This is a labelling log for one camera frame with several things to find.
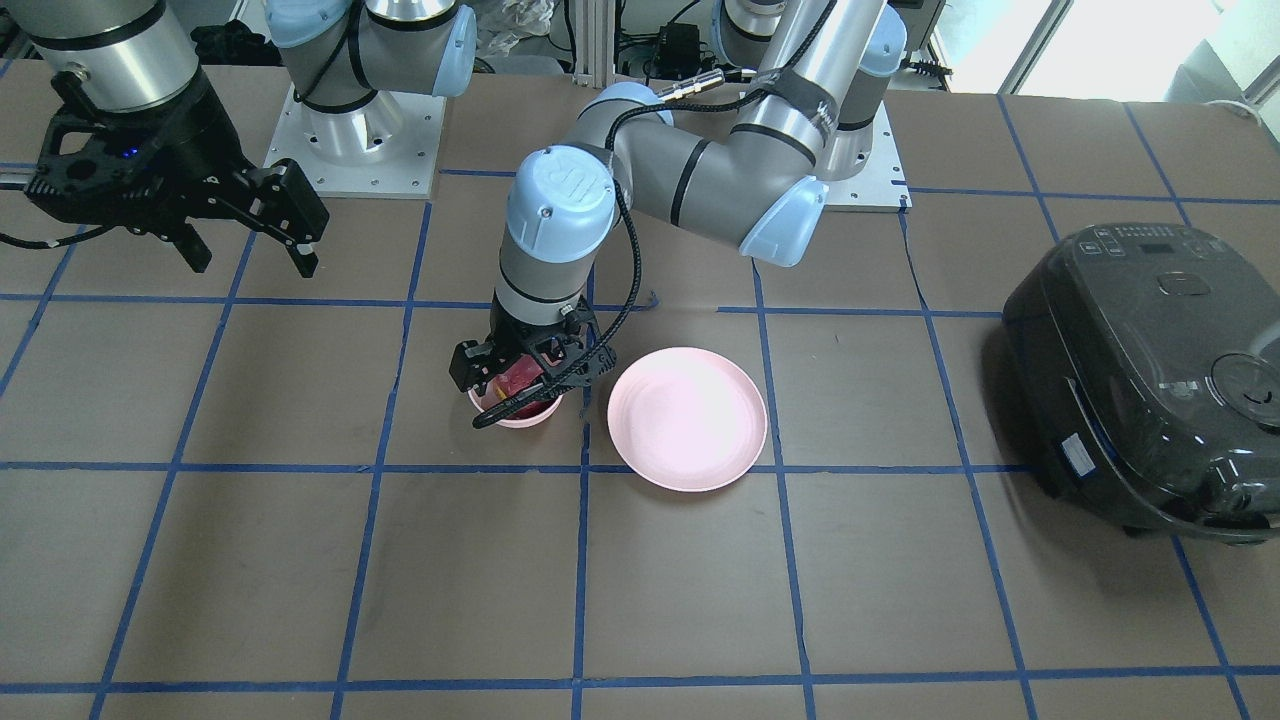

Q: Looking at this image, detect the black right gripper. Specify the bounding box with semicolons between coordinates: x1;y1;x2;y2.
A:
23;70;330;279

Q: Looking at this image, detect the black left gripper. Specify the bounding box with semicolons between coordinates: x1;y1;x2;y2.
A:
449;300;616;392

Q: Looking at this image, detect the red apple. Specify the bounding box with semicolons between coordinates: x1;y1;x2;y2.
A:
493;355;544;400

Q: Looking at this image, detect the pink bowl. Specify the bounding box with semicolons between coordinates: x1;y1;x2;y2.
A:
468;386;564;429

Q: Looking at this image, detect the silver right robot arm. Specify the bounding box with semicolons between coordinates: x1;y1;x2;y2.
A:
3;1;477;278

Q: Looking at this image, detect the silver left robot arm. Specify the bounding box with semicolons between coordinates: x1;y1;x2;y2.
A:
449;1;908;398

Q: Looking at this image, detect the pink plate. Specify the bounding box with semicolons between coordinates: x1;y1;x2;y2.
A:
605;347;771;493

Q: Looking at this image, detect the dark grey rice cooker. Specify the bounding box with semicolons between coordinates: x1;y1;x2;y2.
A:
1002;222;1279;544

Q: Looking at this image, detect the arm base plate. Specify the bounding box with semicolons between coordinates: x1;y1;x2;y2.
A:
815;102;913;213
264;91;447;200

